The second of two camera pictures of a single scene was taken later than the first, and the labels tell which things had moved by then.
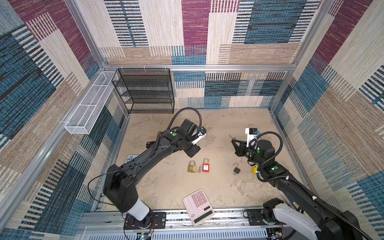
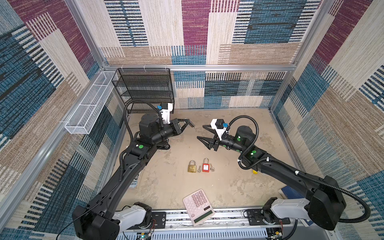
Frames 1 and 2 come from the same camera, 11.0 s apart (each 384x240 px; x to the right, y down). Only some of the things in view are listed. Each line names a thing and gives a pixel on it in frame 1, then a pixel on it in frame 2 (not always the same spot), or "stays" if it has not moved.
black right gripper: [242, 146] to [216, 140]
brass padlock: [192, 168] stays
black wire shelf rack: [145, 90] stays
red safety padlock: [205, 167] stays
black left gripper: [194, 149] to [174, 127]
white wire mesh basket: [83, 119] stays
